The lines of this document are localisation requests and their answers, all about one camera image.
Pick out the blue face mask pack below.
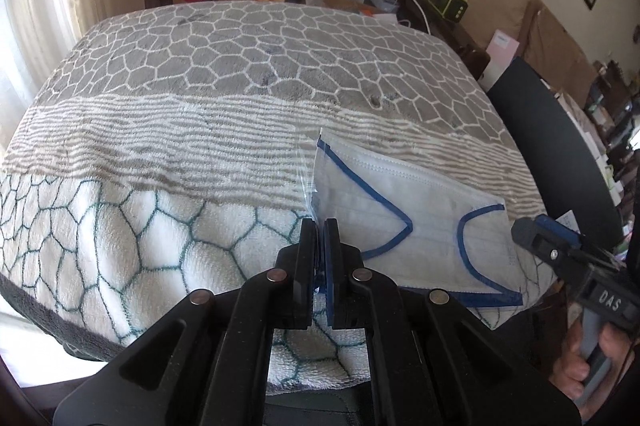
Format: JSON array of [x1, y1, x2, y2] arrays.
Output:
[[310, 131, 525, 308]]

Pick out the right hand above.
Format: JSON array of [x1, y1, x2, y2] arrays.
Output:
[[549, 320, 640, 402]]

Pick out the grey patterned blanket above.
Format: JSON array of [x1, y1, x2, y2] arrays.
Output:
[[1, 2, 554, 360]]

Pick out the pink booklet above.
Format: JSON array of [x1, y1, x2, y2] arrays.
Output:
[[486, 30, 520, 70]]

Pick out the green black lantern device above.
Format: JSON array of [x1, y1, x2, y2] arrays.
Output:
[[427, 0, 469, 23]]

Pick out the brown sofa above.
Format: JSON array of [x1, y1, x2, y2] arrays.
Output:
[[416, 0, 598, 107]]

